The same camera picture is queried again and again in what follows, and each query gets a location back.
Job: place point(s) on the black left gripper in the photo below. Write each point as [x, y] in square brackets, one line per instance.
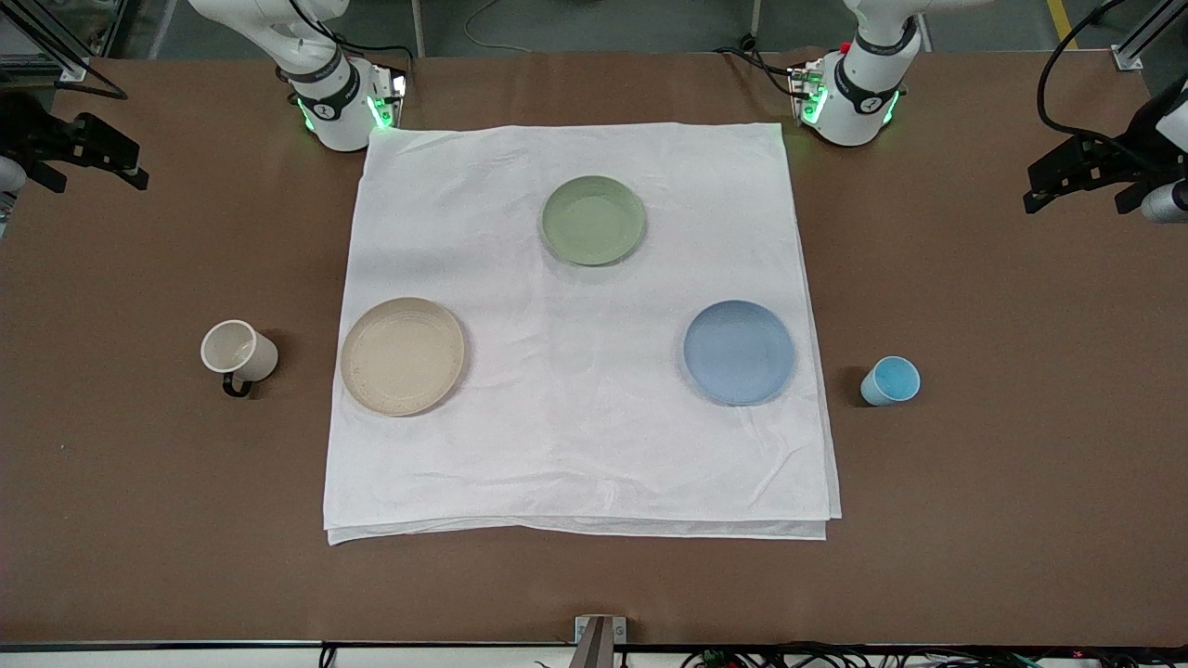
[1124, 160]

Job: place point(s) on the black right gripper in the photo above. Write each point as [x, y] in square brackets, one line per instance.
[28, 132]

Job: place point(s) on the silver arm base connector block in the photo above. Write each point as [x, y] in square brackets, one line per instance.
[390, 97]
[806, 91]

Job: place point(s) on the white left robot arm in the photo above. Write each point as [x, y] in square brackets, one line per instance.
[854, 107]

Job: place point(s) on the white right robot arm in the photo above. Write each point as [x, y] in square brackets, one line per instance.
[334, 111]

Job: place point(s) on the blue cup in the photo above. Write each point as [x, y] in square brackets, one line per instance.
[891, 381]

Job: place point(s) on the beige speckled plate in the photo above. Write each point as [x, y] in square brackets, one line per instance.
[403, 356]

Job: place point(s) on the blue plate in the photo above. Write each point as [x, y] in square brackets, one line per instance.
[739, 353]

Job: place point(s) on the green plate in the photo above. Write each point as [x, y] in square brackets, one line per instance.
[594, 221]

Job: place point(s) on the white cloth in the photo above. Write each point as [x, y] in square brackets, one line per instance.
[575, 390]

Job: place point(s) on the aluminium frame post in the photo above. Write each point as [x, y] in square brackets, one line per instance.
[1146, 37]
[46, 37]

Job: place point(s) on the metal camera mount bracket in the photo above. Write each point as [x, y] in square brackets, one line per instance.
[599, 640]

